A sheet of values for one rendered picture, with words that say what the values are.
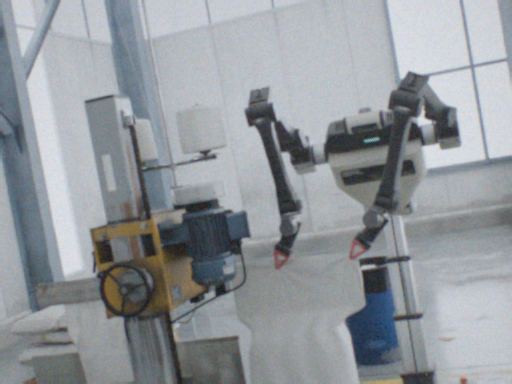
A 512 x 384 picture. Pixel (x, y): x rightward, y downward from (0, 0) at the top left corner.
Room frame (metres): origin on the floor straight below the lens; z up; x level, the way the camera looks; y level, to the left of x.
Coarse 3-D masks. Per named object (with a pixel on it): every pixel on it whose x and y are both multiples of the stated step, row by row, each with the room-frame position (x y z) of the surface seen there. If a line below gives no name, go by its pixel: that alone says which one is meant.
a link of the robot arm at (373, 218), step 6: (396, 204) 2.59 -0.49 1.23; (372, 210) 2.55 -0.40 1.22; (378, 210) 2.55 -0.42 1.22; (384, 210) 2.58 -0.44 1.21; (396, 210) 2.60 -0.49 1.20; (366, 216) 2.56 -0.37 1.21; (372, 216) 2.55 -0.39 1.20; (378, 216) 2.55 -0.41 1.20; (366, 222) 2.56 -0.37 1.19; (372, 222) 2.55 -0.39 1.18; (378, 222) 2.55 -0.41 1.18
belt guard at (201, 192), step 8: (200, 184) 2.60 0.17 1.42; (208, 184) 2.41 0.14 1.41; (216, 184) 2.43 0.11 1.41; (224, 184) 2.47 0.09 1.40; (176, 192) 2.44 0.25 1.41; (184, 192) 2.41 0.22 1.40; (192, 192) 2.40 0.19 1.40; (200, 192) 2.40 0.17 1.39; (208, 192) 2.41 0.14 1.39; (216, 192) 2.42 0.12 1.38; (224, 192) 2.46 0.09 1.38; (176, 200) 2.45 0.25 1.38; (184, 200) 2.42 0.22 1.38; (192, 200) 2.41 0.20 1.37; (200, 200) 2.40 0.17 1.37
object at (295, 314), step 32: (320, 256) 2.71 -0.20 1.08; (256, 288) 2.80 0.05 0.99; (288, 288) 2.77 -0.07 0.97; (320, 288) 2.72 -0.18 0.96; (352, 288) 2.68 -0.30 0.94; (256, 320) 2.80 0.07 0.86; (288, 320) 2.75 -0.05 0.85; (320, 320) 2.69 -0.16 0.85; (256, 352) 2.74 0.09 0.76; (288, 352) 2.69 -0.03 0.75; (320, 352) 2.65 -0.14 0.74; (352, 352) 2.72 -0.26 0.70
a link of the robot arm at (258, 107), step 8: (264, 88) 2.66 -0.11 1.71; (256, 96) 2.64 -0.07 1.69; (264, 96) 2.63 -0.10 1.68; (248, 104) 2.62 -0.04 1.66; (256, 104) 2.61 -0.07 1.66; (264, 104) 2.60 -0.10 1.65; (256, 112) 2.60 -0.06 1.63; (264, 112) 2.59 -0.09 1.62; (280, 112) 2.80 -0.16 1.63; (280, 120) 2.78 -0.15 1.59; (280, 128) 2.82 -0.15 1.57; (288, 128) 2.87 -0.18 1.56; (280, 136) 2.88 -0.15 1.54; (288, 136) 2.88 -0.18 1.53; (296, 136) 2.91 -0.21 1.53; (304, 136) 2.98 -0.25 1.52; (280, 144) 2.95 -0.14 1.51; (304, 144) 2.96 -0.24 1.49
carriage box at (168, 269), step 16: (128, 224) 2.44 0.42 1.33; (144, 224) 2.41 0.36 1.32; (96, 240) 2.48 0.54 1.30; (160, 240) 2.44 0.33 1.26; (96, 256) 2.48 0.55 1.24; (112, 256) 2.57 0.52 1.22; (160, 256) 2.41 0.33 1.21; (176, 256) 2.54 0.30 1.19; (112, 272) 2.46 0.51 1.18; (160, 272) 2.41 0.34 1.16; (176, 272) 2.52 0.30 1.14; (112, 288) 2.47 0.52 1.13; (160, 288) 2.41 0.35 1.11; (192, 288) 2.62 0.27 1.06; (112, 304) 2.47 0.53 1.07; (128, 304) 2.45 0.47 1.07; (160, 304) 2.42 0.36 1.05; (176, 304) 2.47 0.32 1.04
